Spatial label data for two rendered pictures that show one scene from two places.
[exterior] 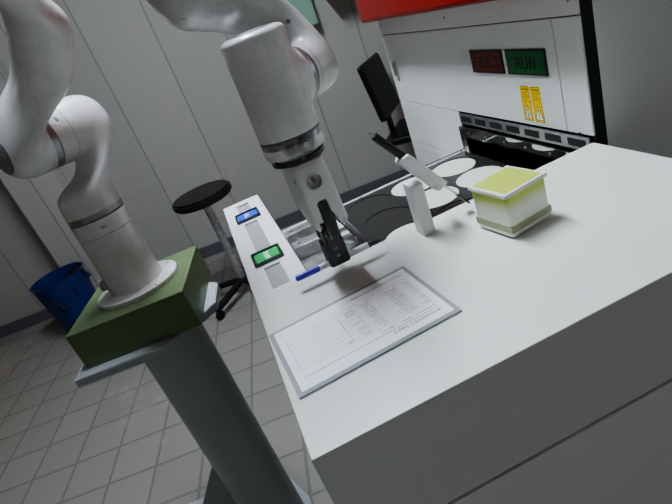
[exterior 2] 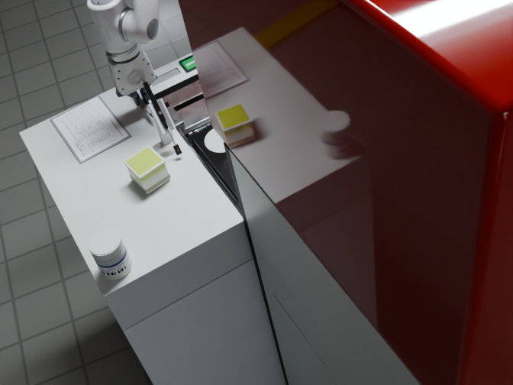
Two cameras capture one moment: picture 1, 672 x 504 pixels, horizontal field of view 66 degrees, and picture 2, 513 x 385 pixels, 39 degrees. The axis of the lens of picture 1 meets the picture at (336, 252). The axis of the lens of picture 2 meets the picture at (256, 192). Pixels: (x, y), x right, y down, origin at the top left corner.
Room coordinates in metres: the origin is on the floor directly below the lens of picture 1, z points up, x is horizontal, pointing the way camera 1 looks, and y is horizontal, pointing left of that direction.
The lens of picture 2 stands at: (0.63, -1.50, 2.23)
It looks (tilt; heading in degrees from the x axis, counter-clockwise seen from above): 49 degrees down; 78
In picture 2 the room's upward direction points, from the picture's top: 13 degrees counter-clockwise
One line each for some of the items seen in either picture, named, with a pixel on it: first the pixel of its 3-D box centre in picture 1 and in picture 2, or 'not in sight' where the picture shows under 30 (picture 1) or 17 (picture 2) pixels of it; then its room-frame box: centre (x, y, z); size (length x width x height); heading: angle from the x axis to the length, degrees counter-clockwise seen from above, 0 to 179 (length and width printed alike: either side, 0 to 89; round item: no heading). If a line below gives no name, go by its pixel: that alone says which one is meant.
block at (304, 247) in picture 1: (312, 243); not in sight; (0.99, 0.04, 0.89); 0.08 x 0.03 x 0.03; 98
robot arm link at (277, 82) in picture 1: (272, 82); (114, 20); (0.69, 0.00, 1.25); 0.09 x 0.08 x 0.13; 134
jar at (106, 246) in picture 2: not in sight; (110, 254); (0.50, -0.46, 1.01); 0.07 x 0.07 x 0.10
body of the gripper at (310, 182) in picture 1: (309, 184); (130, 66); (0.69, 0.00, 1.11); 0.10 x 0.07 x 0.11; 9
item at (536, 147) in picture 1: (517, 157); not in sight; (1.02, -0.44, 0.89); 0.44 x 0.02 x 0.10; 8
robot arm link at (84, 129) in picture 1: (80, 157); not in sight; (1.14, 0.43, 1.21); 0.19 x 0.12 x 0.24; 136
